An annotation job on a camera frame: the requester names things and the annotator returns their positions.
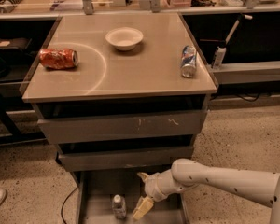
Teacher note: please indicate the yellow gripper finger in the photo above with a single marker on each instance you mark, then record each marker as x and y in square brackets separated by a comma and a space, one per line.
[144, 176]
[143, 206]

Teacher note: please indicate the grey top drawer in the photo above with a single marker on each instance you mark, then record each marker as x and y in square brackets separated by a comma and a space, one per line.
[118, 127]

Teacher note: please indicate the blue plastic bottle white cap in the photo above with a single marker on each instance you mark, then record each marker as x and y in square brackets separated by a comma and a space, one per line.
[119, 207]

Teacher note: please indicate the crushed orange soda can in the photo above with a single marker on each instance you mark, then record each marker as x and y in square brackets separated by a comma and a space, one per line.
[58, 59]

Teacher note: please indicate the white tube bottle black cap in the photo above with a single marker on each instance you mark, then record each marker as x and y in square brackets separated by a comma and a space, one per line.
[218, 57]

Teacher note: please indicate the dark flat device on shelf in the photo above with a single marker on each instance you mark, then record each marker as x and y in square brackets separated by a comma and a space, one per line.
[15, 43]

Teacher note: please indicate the grey middle drawer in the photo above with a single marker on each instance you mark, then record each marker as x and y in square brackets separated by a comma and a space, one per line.
[124, 159]

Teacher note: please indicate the grey drawer cabinet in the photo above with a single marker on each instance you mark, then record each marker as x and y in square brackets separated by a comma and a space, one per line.
[109, 82]

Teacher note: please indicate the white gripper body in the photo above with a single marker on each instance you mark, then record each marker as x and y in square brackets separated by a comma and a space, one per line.
[153, 186]

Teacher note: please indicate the blue white soda can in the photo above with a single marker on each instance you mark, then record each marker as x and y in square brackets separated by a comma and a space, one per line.
[188, 62]

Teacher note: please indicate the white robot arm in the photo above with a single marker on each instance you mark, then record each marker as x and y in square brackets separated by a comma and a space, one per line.
[255, 186]

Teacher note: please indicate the grey open bottom drawer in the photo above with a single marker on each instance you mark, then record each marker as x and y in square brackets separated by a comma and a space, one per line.
[97, 188]

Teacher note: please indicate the white ceramic bowl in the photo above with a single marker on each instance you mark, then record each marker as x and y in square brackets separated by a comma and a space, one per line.
[124, 38]

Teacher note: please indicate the white rod with handle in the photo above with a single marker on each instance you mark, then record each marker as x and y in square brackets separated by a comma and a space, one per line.
[240, 18]

